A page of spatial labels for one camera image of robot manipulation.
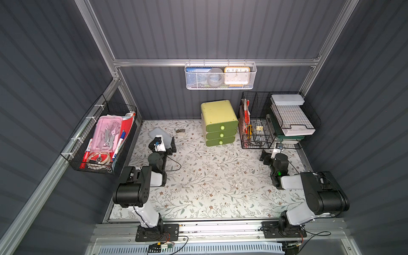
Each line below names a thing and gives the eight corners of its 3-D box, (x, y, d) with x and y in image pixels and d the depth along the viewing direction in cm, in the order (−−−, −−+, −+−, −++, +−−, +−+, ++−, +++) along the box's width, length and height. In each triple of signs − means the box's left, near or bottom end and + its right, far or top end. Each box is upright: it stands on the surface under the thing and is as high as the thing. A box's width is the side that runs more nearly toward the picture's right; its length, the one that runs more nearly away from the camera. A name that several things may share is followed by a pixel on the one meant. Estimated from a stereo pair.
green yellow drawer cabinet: (206, 149, 106) (205, 127, 89) (201, 125, 120) (200, 102, 103) (234, 145, 108) (239, 123, 91) (226, 122, 122) (229, 99, 105)
